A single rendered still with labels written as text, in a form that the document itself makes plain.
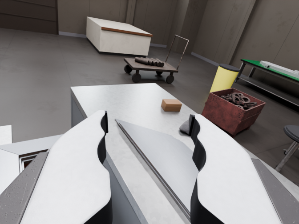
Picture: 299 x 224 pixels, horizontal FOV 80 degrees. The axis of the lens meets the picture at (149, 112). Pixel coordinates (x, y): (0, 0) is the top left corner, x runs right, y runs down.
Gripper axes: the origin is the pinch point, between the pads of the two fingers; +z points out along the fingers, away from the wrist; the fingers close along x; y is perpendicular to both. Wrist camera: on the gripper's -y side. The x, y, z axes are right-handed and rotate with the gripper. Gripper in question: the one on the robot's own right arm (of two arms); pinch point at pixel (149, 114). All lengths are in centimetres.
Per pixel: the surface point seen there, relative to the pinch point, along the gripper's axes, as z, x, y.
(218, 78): 391, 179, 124
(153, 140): 46, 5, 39
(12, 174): 39, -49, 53
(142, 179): 28, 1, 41
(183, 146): 45, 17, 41
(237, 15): 753, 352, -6
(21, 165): 46, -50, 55
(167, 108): 76, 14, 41
